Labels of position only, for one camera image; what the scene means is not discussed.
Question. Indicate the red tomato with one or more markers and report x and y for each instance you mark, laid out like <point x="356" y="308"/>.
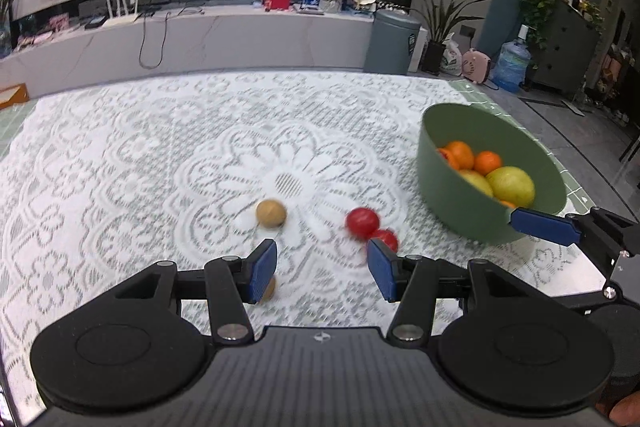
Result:
<point x="388" y="237"/>
<point x="362" y="223"/>

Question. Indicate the white wifi router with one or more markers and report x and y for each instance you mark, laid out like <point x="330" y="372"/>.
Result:
<point x="121" y="12"/>

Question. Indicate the person's right hand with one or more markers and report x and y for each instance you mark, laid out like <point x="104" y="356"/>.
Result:
<point x="624" y="413"/>

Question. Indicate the blue water jug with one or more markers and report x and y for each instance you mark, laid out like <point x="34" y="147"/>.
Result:
<point x="512" y="63"/>

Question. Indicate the grey-blue pedal trash can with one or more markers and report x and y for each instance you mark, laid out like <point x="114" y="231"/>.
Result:
<point x="392" y="42"/>

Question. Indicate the dark grey drawer cabinet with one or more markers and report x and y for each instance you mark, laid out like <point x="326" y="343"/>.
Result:
<point x="569" y="44"/>

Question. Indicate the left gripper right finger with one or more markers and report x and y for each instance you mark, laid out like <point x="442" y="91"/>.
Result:
<point x="415" y="283"/>

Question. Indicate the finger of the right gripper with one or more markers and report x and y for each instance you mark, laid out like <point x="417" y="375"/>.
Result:
<point x="609" y="241"/>

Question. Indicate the orange cardboard box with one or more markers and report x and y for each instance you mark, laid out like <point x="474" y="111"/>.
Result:
<point x="13" y="95"/>

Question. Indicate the green colander bowl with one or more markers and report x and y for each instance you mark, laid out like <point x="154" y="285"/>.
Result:
<point x="456" y="202"/>

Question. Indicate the potted long-leaf plant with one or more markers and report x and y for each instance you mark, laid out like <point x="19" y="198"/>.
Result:
<point x="441" y="17"/>

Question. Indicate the white plastic bag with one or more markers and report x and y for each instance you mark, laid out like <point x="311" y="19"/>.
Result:
<point x="451" y="62"/>

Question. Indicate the yellow-green apple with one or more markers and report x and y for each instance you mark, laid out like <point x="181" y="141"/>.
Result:
<point x="513" y="185"/>
<point x="478" y="181"/>

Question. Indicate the red tomato lower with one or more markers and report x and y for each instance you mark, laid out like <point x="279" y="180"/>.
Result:
<point x="388" y="237"/>

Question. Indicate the brown kiwi fruit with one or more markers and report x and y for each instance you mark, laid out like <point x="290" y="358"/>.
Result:
<point x="271" y="214"/>

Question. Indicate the white lace tablecloth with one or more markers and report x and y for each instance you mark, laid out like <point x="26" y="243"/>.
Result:
<point x="97" y="184"/>

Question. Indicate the red tomato upper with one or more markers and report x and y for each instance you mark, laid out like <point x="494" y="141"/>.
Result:
<point x="362" y="223"/>

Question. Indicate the pink small heater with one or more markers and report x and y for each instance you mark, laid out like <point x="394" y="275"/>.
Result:
<point x="475" y="66"/>

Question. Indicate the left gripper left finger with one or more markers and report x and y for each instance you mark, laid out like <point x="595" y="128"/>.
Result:
<point x="227" y="284"/>

